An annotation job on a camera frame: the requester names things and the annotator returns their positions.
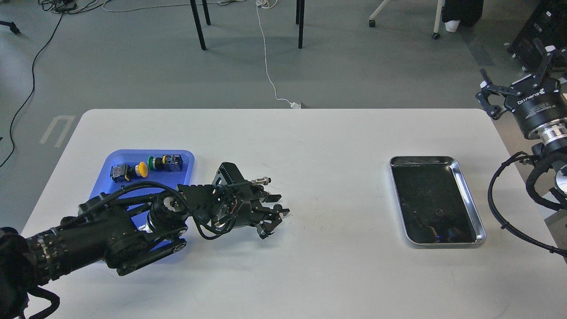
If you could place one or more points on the green push button switch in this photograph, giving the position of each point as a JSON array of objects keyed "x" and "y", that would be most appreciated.
[{"x": 168, "y": 162}]

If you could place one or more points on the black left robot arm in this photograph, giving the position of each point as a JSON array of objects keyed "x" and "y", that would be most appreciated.
[{"x": 128, "y": 229}]

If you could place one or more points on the blue plastic tray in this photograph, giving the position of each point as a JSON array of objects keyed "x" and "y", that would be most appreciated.
[{"x": 105, "y": 184}]

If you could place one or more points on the white chair base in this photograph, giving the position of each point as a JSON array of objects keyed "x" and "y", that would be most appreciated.
[{"x": 409, "y": 17}]

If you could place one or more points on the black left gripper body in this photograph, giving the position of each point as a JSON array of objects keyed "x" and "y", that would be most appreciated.
[{"x": 224, "y": 204}]

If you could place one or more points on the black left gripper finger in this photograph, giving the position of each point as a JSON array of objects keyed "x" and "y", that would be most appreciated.
[
  {"x": 267, "y": 219},
  {"x": 258, "y": 193}
]

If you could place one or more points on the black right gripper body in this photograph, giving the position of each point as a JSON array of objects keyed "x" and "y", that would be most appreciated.
[{"x": 540, "y": 111}]

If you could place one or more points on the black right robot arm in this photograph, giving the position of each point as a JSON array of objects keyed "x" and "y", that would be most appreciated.
[{"x": 545, "y": 156}]

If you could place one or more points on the black equipment case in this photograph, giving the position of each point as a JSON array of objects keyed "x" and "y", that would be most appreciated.
[{"x": 548, "y": 22}]

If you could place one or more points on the yellow push button switch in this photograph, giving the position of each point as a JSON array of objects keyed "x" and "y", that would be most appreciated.
[{"x": 124, "y": 172}]

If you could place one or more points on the silver metal tray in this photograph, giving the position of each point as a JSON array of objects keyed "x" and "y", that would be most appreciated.
[{"x": 425, "y": 184}]

